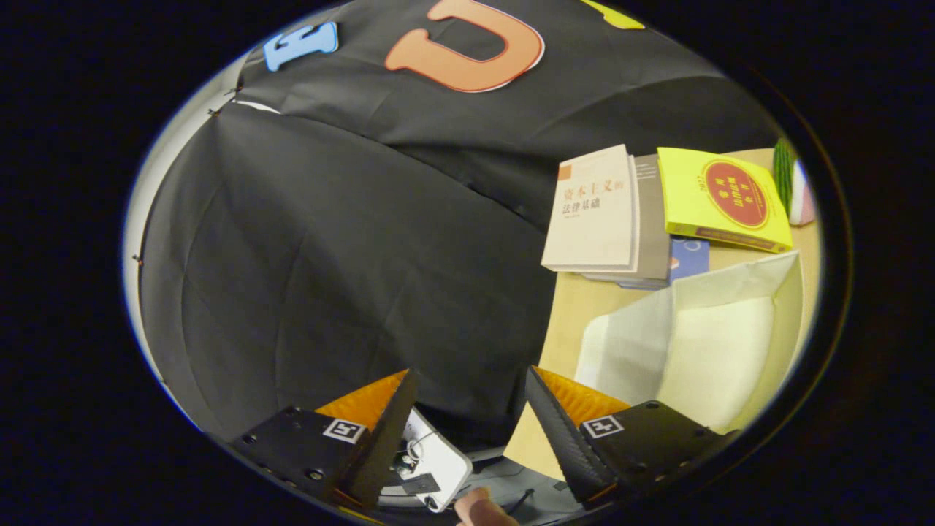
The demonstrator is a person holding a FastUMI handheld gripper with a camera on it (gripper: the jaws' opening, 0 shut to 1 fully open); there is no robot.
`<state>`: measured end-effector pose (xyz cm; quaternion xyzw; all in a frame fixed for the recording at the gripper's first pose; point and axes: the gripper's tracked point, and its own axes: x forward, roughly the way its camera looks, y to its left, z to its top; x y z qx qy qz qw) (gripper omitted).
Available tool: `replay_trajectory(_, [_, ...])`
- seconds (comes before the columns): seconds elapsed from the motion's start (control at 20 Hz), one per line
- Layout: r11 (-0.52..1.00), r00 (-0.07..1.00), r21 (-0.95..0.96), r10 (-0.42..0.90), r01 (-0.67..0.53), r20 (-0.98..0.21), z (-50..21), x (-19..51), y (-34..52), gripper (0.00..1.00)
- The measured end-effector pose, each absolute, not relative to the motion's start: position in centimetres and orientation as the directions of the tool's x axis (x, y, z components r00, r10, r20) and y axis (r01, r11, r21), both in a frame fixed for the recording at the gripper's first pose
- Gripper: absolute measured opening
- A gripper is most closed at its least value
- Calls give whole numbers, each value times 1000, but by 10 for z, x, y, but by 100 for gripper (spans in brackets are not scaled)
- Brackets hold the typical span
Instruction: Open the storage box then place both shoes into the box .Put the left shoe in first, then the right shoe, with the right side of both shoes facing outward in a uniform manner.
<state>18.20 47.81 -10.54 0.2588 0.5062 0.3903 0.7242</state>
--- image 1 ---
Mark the blue book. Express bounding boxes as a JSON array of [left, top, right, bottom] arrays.
[[668, 237, 711, 284]]

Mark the yellow book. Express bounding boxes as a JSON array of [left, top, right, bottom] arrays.
[[657, 146, 794, 255]]

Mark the watermelon slice plush toy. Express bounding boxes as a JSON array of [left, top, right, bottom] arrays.
[[773, 137, 817, 227]]

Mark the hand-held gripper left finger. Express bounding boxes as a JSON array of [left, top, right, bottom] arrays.
[[230, 369, 419, 511]]

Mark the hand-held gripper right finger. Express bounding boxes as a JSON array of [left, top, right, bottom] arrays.
[[525, 365, 739, 506]]

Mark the cream fabric storage box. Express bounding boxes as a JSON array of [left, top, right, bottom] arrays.
[[574, 251, 805, 434]]

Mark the beige book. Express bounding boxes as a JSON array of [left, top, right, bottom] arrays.
[[541, 144, 641, 273]]

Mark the white flat device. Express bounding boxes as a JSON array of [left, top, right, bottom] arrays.
[[391, 408, 473, 514]]

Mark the grey book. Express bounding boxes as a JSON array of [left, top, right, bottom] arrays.
[[583, 153, 673, 290]]

